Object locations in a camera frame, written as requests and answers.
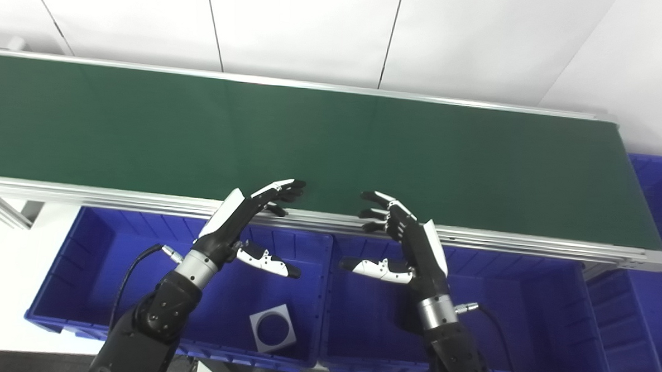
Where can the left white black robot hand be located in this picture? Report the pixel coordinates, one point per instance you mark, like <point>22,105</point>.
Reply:
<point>223,231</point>

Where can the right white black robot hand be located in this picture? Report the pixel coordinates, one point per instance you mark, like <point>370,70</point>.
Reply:
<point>425,257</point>

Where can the white square part round hole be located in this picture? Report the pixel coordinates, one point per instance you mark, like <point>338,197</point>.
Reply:
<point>289,339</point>

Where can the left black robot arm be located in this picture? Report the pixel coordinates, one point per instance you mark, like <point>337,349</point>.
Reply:
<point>152,323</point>

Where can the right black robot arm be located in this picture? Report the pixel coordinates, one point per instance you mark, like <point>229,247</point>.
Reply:
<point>458,353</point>

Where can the green conveyor belt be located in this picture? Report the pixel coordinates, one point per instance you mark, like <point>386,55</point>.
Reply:
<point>366,148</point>
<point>112,196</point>

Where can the blue plastic bin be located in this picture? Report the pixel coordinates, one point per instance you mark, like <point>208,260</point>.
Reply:
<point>655,312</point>
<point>537,318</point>
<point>98,276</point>

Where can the aluminium conveyor leg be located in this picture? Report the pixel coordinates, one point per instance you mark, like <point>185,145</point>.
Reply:
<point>6,211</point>

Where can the grey conveyor end housing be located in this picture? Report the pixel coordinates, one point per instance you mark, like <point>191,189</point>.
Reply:
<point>2,41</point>

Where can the small white box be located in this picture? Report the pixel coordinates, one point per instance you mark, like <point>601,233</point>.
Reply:
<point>203,371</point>

